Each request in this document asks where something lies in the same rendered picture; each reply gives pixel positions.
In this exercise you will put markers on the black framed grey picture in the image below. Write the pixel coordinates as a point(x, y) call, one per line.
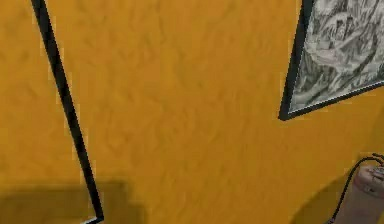
point(343, 53)

